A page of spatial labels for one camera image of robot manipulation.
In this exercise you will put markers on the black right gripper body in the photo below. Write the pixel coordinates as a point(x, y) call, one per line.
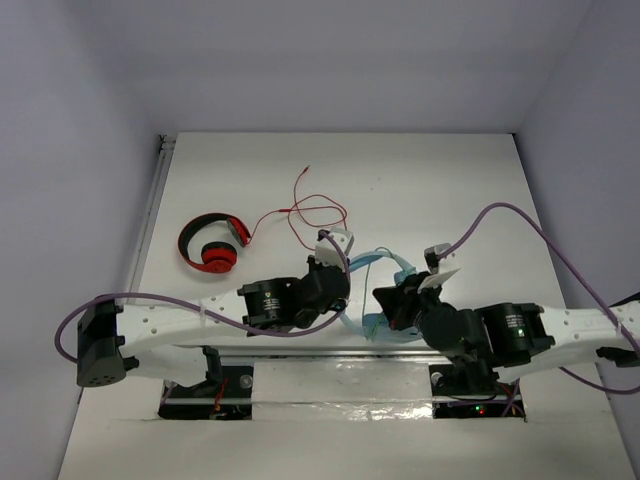
point(417, 302)

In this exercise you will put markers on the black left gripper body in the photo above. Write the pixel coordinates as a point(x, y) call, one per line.
point(329, 282)

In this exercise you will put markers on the light blue headphones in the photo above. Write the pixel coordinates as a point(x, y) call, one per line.
point(374, 327)

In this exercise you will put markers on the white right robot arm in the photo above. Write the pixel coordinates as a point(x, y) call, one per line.
point(582, 336)

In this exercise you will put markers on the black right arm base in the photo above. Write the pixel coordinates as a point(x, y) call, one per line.
point(474, 390)

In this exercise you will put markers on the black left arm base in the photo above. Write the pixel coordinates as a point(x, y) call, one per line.
point(225, 393)

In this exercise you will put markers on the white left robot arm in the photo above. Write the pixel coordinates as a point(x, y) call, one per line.
point(179, 341)

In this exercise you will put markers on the red and black headphones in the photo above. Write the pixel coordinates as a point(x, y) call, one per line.
point(217, 257)

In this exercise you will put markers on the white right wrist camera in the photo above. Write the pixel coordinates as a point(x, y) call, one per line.
point(442, 265)

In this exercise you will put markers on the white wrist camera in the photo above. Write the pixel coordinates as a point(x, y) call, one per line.
point(442, 265)
point(333, 247)

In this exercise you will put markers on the aluminium rail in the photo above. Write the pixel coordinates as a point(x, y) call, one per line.
point(288, 351)

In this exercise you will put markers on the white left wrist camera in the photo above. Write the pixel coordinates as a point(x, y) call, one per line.
point(333, 247)

